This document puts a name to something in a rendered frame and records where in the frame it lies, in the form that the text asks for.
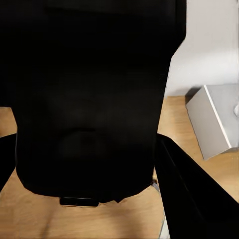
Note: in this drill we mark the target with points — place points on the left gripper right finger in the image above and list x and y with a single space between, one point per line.
195 205

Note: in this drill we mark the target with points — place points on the camera tripod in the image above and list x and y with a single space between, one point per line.
164 233

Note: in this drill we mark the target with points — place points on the digital camera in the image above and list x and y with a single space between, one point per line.
85 80

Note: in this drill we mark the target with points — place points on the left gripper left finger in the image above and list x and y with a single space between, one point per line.
7 161

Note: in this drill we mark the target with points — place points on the nightstand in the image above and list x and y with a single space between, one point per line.
212 114

